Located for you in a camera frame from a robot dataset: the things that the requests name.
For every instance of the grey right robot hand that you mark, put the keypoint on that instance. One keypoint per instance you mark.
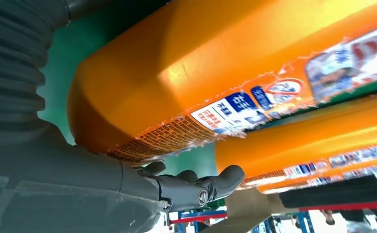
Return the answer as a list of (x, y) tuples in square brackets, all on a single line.
[(63, 193)]

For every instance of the black zip case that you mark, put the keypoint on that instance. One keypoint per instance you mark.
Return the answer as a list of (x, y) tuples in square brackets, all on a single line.
[(330, 193)]

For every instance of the red pole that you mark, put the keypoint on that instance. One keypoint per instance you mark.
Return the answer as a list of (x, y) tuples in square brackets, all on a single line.
[(346, 205)]

